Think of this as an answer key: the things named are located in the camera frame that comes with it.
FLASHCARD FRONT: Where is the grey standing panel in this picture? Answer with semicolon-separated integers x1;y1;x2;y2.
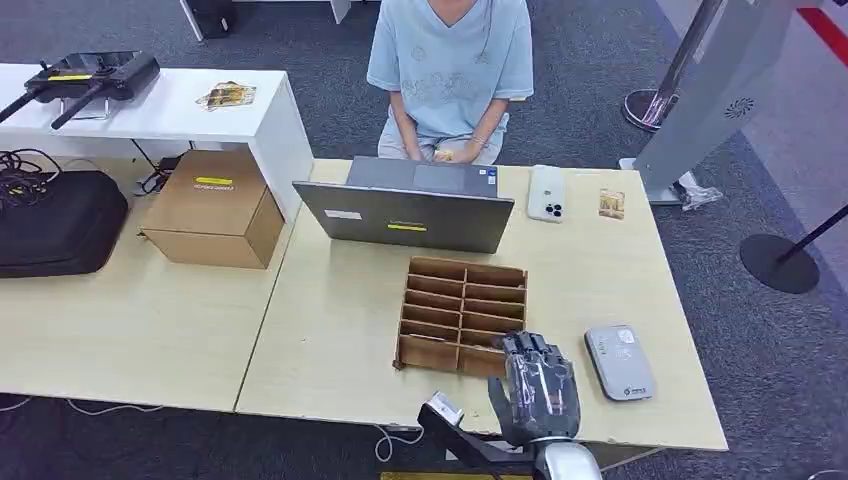
619;0;804;207

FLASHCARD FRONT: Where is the long white floor cable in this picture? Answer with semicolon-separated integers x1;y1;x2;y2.
0;396;164;417

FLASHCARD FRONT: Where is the black cable bundle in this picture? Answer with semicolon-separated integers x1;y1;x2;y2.
0;148;62;212

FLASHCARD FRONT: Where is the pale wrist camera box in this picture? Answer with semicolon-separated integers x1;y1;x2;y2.
427;392;465;427

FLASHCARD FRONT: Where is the brown cardboard box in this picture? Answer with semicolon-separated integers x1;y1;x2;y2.
137;149;286;271

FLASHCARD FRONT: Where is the clear plastic bag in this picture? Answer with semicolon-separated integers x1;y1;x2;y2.
674;173;725;213

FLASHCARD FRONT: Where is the white side table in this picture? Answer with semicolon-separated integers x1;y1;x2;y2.
0;62;315;223

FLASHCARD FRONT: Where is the person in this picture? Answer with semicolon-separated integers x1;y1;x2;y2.
366;0;535;167

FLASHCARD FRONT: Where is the black carry bag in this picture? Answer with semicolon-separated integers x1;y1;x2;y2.
0;170;130;280

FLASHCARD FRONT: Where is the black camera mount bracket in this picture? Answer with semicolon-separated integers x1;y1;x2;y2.
417;402;539;480

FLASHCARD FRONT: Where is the wooden compartment box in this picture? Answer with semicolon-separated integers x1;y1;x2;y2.
392;256;529;380

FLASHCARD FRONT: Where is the looped white floor cable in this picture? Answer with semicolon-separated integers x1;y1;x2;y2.
374;425;425;464

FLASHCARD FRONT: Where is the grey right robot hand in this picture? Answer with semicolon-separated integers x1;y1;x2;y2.
487;331;582;448

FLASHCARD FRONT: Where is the person's left hand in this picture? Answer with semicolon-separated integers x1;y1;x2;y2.
450;137;484;166

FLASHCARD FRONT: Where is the grey laptop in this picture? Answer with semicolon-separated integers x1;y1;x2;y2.
292;156;516;256

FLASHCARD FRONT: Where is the black remote controller with antennas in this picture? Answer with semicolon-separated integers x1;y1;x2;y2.
0;50;162;131

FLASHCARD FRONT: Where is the black power adapter with cable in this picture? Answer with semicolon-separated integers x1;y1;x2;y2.
130;139;187;198

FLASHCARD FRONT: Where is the white smartphone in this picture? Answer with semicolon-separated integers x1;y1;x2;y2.
526;164;568;224

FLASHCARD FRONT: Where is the black stanchion post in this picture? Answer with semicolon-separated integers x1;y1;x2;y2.
739;203;848;295

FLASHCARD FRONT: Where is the metal controller stand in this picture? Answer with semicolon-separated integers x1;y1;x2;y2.
59;97;111;123

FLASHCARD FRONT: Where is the silver stanchion post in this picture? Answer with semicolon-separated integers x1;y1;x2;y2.
621;0;727;134

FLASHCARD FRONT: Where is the black computer case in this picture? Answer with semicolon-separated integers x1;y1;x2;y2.
187;0;238;39

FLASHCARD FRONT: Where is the grey card reader device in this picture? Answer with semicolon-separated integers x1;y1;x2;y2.
583;323;657;403

